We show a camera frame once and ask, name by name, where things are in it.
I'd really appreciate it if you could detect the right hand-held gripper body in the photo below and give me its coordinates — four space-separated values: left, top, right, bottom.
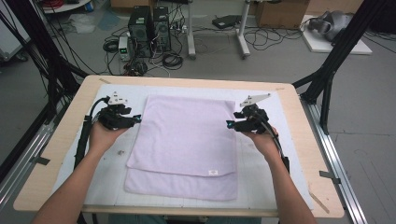
233 92 273 135

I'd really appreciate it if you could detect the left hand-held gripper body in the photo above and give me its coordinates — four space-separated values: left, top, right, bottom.
98 91 134 132

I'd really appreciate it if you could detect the lavender printed towel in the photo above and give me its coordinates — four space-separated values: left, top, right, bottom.
123 94 239 202

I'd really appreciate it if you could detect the person's left hand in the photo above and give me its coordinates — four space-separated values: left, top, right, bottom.
88 119 133 157

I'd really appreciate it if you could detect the person's right hand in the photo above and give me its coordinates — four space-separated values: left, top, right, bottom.
242 125 283 163

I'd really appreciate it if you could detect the white foam mat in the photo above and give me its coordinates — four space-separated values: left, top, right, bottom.
50 83 314 212

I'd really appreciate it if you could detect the white power supply unit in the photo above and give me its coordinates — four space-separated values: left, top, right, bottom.
118 35 132 62

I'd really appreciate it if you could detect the black tape piece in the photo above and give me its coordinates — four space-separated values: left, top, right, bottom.
318 170 342 185
30 156 51 166

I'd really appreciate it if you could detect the wide black computer tower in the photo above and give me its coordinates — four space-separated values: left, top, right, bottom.
128 5 154 59

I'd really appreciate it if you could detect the white stand leg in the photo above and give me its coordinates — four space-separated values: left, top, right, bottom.
186 0 197 61
235 0 252 60

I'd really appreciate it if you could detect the narrow black computer tower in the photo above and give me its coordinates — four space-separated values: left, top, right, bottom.
152 6 172 52

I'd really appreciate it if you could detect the clear plastic bag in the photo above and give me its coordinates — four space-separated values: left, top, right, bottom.
67 13 98 35

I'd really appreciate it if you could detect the flat black device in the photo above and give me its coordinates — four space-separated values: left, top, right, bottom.
211 14 243 30

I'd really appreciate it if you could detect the large cardboard box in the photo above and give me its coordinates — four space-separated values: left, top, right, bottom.
255 0 311 30

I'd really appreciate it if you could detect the low cardboard box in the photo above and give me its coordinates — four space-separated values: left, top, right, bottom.
109 0 157 9

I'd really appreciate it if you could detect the white floor board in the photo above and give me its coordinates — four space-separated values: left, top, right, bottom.
300 14 374 56

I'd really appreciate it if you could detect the grey headset device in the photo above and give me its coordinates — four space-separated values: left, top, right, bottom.
307 10 353 42

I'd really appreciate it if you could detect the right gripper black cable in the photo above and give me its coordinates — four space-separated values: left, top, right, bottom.
257 114 291 174

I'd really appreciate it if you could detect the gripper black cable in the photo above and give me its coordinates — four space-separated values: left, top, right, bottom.
257 114 291 174
73 95 112 171

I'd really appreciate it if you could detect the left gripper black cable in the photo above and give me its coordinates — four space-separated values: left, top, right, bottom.
73 95 112 171

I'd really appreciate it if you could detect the tangled cable bundle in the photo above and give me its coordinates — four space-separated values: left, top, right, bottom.
122 60 149 77

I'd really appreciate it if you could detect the coiled black cable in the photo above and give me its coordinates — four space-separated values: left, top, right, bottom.
162 51 185 71
102 38 120 53

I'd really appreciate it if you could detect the looped black floor cable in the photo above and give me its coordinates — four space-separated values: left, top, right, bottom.
244 25 304 51

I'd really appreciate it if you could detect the aluminium rail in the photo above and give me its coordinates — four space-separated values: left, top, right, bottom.
300 95 369 224
0 102 68 210

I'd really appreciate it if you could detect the black metal frame strut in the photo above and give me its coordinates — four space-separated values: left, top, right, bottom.
291 0 388 135
0 0 90 125

